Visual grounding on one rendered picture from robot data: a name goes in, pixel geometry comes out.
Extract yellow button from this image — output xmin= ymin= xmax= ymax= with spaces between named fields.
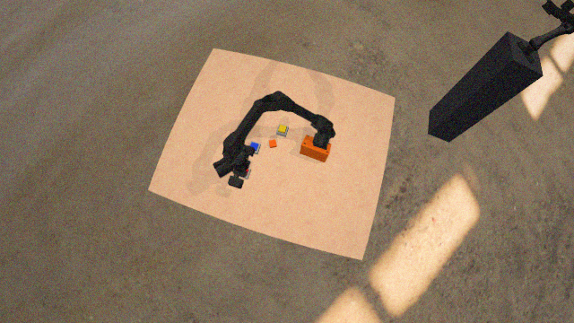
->
xmin=276 ymin=124 xmax=289 ymax=137

